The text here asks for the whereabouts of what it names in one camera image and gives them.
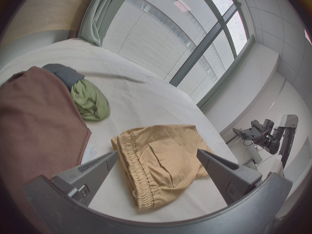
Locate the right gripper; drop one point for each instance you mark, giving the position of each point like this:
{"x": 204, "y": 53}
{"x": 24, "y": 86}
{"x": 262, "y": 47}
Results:
{"x": 252, "y": 134}

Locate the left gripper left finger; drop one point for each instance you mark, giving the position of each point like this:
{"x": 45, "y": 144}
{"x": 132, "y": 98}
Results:
{"x": 92, "y": 172}

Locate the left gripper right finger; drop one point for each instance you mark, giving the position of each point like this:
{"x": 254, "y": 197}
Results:
{"x": 226, "y": 177}

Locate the tan shorts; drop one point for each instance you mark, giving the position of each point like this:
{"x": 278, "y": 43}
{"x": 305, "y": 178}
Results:
{"x": 158, "y": 155}

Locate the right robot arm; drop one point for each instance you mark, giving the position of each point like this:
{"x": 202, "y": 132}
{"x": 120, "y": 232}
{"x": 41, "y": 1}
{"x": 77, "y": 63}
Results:
{"x": 287, "y": 123}

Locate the bed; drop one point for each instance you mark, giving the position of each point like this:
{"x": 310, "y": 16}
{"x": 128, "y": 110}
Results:
{"x": 146, "y": 101}

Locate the green garment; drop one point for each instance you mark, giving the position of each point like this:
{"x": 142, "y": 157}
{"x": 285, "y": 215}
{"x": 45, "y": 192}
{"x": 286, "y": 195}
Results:
{"x": 90, "y": 101}

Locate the brown garment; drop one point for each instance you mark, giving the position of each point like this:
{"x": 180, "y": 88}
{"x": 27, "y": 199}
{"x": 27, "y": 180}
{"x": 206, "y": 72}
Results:
{"x": 36, "y": 121}

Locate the black garment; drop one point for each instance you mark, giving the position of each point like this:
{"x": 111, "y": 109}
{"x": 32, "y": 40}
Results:
{"x": 65, "y": 74}

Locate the square ceiling light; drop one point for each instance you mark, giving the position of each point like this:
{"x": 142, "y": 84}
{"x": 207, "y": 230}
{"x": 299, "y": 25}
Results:
{"x": 307, "y": 35}

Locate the window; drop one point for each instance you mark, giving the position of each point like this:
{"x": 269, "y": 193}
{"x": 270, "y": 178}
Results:
{"x": 158, "y": 33}

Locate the grey-green curtain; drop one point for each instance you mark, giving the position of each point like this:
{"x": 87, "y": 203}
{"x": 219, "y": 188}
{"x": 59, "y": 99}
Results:
{"x": 97, "y": 21}

